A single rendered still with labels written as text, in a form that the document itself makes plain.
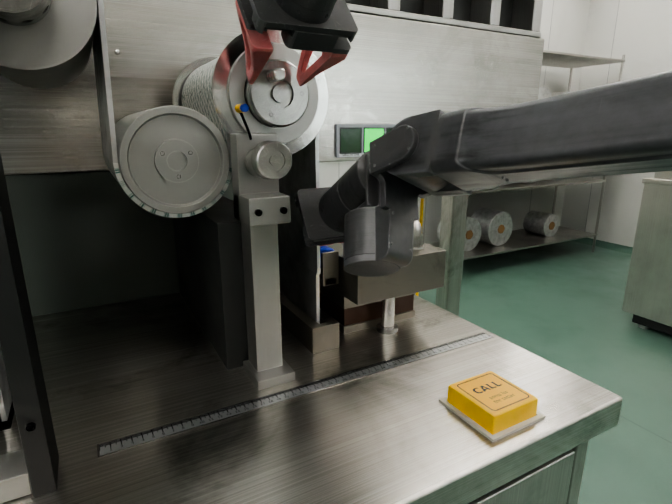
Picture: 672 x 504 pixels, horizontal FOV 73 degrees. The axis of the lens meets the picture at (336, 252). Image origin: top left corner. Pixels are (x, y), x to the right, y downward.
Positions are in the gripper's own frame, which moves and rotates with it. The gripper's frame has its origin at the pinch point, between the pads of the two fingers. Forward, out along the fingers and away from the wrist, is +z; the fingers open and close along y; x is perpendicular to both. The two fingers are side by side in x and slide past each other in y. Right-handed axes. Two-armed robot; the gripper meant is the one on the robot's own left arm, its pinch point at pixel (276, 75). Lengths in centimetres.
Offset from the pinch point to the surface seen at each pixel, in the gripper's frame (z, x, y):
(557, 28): 149, 237, 409
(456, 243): 67, 2, 81
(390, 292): 18.7, -22.0, 16.7
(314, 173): 11.1, -5.7, 6.9
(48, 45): 2.6, 5.0, -21.5
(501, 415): 4.7, -41.1, 14.4
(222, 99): 4.7, 0.7, -5.1
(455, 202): 58, 12, 79
